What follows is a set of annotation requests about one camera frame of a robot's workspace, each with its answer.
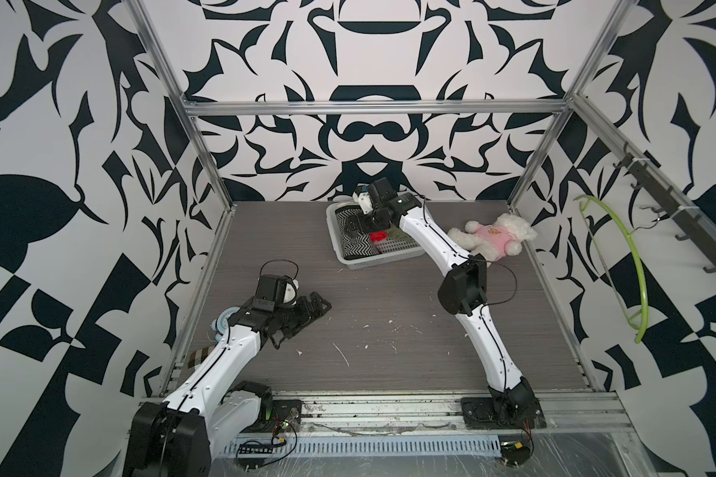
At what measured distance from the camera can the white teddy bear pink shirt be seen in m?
0.99

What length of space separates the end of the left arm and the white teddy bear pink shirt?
0.51m

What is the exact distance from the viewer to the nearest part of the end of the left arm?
23.8 inches
